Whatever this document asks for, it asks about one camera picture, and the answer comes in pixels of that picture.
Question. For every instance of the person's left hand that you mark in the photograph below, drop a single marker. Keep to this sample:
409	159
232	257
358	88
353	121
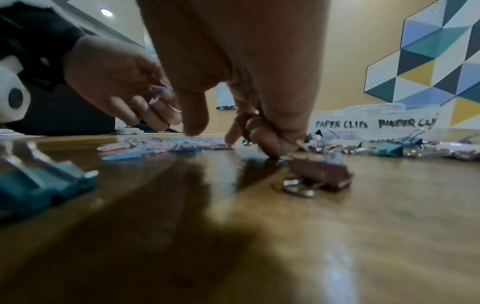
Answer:
108	74

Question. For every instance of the person's right hand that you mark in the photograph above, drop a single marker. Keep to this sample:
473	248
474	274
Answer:
232	44

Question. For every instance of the purple paper clip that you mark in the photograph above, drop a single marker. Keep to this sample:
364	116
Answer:
160	90

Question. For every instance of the person's left forearm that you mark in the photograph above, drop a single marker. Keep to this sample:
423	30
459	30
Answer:
33	35

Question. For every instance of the white board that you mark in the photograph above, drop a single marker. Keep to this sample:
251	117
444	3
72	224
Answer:
224	95

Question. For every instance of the person's dark clothing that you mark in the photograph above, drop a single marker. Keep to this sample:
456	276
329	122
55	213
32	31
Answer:
63	115

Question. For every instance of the round ceiling light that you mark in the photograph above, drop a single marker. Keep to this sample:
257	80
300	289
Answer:
106	12

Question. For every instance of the pile of pastel paper clips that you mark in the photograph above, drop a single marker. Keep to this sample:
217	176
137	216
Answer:
161	147

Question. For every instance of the large teal binder clip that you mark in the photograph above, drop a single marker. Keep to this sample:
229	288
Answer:
41	184

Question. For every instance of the clear bag for paper clips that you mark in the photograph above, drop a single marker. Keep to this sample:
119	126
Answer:
341	123

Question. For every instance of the brown binder clip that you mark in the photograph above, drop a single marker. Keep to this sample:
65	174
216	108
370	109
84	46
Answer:
322	175

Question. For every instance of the pile of binder clips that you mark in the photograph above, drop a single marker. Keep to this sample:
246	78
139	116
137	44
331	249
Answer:
390	150

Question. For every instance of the clear bag for binder clips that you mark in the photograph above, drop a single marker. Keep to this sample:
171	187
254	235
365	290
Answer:
407	120

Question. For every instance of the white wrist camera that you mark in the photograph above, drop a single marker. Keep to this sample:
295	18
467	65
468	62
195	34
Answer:
13	95

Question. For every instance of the geometric patterned wall panel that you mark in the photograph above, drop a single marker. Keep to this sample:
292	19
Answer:
431	53

